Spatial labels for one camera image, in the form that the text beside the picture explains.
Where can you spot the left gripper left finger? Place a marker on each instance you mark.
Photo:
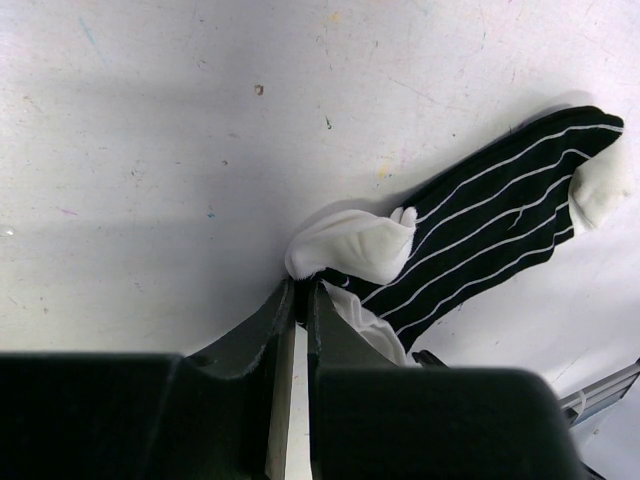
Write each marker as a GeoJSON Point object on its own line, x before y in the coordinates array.
{"type": "Point", "coordinates": [220, 413]}

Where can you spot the aluminium front frame rail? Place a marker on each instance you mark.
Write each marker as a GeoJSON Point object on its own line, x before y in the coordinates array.
{"type": "Point", "coordinates": [589, 401]}

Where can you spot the black white-striped sock white toe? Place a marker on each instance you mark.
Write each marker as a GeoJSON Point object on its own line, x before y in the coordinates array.
{"type": "Point", "coordinates": [502, 210]}

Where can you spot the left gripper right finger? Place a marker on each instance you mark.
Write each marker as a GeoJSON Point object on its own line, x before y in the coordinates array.
{"type": "Point", "coordinates": [373, 419]}

